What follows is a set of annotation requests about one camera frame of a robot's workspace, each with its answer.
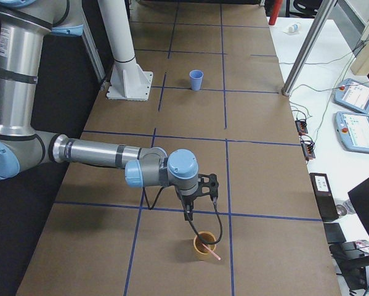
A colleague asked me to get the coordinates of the aluminium frame post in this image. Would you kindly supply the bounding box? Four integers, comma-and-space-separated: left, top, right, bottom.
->
282, 0, 336, 96

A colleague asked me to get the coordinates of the orange connector block far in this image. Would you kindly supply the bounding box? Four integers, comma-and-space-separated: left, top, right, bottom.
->
295, 119, 308, 136

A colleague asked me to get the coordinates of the wooden yellow cup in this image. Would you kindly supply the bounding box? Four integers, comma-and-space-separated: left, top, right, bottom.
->
193, 231, 216, 261

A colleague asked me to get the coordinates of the far teach pendant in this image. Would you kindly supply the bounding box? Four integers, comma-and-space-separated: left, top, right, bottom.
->
334, 78, 369, 114

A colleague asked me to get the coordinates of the near teach pendant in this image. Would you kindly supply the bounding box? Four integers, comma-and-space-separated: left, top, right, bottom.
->
334, 112, 369, 154

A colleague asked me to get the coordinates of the brown paper table cover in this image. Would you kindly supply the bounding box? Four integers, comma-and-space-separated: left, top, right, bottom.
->
17, 1, 341, 295

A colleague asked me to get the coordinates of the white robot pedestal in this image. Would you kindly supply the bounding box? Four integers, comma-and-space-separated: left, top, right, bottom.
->
98, 0, 153, 101

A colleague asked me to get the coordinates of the black labelled box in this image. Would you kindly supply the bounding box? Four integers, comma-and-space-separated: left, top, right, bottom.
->
309, 173, 339, 222

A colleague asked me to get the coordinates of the white plastic bottle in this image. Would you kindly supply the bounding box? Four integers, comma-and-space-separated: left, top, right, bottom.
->
287, 23, 301, 35

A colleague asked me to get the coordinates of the red cylinder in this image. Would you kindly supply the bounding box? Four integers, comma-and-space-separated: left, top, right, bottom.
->
269, 0, 283, 26

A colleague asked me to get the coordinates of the black camera cable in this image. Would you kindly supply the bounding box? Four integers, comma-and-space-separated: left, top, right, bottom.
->
144, 184, 223, 246

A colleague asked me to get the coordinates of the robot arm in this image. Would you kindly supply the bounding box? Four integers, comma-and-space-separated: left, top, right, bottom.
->
0, 1, 202, 221

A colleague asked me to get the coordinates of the pink chopstick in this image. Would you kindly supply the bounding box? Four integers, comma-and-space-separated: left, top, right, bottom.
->
202, 243, 221, 261

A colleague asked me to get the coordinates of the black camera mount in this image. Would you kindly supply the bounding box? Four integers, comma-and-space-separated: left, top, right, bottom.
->
197, 173, 219, 202

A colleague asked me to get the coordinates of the monitor stand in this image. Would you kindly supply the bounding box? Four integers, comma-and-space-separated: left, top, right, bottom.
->
329, 242, 369, 290

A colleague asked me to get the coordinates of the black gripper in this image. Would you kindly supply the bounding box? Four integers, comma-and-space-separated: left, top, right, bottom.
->
177, 189, 200, 221

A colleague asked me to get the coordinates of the blue plastic cup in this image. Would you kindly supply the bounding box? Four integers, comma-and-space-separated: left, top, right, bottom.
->
189, 69, 204, 91

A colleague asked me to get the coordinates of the teach pendant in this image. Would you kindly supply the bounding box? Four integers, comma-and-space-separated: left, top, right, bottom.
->
334, 78, 369, 114
334, 112, 369, 154

